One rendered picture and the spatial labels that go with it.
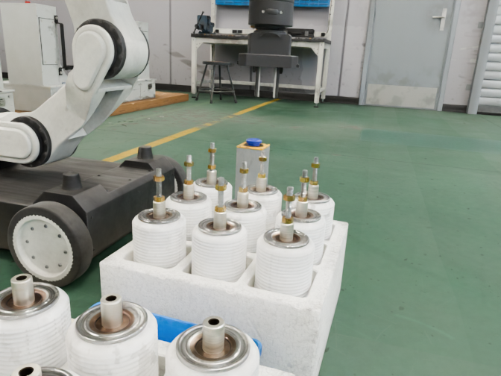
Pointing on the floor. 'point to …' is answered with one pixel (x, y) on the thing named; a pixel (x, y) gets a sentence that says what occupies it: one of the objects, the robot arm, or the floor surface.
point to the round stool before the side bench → (219, 80)
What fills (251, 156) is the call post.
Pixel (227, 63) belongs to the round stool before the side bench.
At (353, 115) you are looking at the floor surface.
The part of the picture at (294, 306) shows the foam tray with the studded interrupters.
